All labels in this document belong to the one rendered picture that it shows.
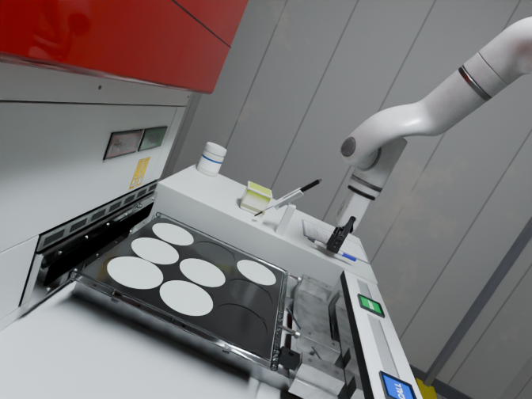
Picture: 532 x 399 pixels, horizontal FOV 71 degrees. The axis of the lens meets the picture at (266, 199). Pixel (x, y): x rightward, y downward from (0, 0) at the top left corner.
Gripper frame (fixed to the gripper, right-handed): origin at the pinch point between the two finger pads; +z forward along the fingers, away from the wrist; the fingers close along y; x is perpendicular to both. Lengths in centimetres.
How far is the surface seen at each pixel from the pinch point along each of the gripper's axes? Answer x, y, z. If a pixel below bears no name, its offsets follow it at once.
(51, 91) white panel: -49, 54, -18
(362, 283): 9.4, 6.2, 4.8
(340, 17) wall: -26, -151, -87
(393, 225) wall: 59, -139, 12
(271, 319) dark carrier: -10.9, 30.1, 10.6
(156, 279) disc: -33.6, 34.3, 10.5
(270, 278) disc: -12.7, 13.4, 10.5
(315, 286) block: -1.0, 7.7, 10.2
